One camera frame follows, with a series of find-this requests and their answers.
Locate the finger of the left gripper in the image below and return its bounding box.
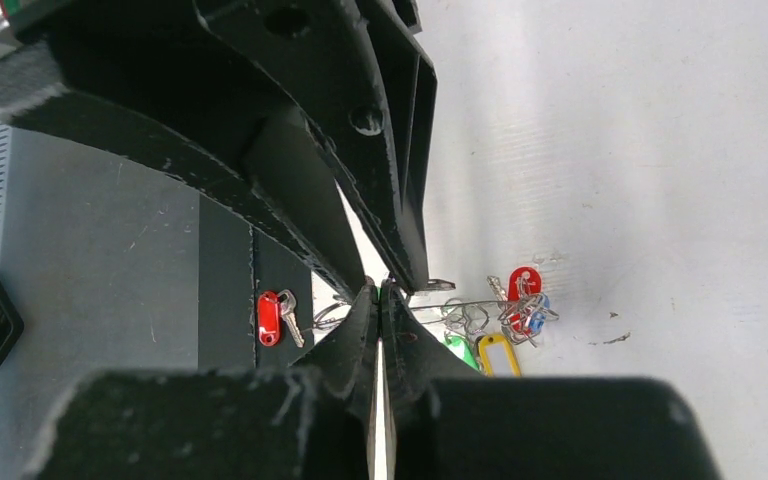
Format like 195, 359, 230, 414
0, 1, 365, 297
195, 1, 437, 292

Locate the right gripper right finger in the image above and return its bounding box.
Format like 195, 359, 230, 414
379, 282, 721, 479

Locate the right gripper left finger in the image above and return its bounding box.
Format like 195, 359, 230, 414
26, 286, 378, 479

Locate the green tag key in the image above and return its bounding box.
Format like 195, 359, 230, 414
443, 333, 481, 371

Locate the red tag key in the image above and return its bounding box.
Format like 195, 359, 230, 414
257, 289, 305, 348

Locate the metal keyring plate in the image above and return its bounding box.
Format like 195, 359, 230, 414
311, 278, 558, 339

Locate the yellow tag on plate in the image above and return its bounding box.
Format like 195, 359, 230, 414
477, 333, 521, 377

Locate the blue tag on plate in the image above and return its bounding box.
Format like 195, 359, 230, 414
527, 293, 553, 335

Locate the red tag on plate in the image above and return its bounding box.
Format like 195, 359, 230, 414
507, 266, 542, 335

